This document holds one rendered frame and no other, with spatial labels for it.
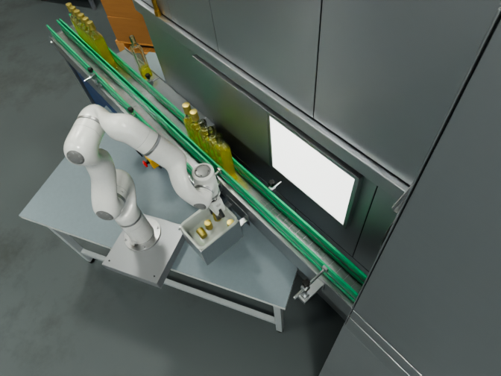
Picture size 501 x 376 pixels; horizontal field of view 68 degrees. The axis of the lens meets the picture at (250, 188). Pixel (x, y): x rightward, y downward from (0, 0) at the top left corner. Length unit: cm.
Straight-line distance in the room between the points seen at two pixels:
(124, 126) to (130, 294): 173
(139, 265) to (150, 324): 84
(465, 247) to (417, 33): 49
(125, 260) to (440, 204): 166
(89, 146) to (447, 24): 105
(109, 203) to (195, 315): 125
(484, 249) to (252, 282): 143
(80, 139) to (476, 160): 115
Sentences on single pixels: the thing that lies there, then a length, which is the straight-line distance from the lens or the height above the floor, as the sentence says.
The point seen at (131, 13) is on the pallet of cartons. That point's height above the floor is 48.
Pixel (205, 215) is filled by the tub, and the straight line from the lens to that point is 176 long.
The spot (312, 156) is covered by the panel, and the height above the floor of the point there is 143.
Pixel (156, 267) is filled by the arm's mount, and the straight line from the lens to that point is 187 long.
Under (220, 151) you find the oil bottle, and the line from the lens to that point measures 159.
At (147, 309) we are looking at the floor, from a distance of 271.
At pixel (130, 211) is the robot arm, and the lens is 176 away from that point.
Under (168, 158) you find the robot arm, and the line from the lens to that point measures 131.
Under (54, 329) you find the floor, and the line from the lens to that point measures 296.
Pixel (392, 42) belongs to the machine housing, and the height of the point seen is 195.
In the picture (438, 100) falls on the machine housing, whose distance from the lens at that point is 90.
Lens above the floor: 246
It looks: 56 degrees down
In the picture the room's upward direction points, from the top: 9 degrees counter-clockwise
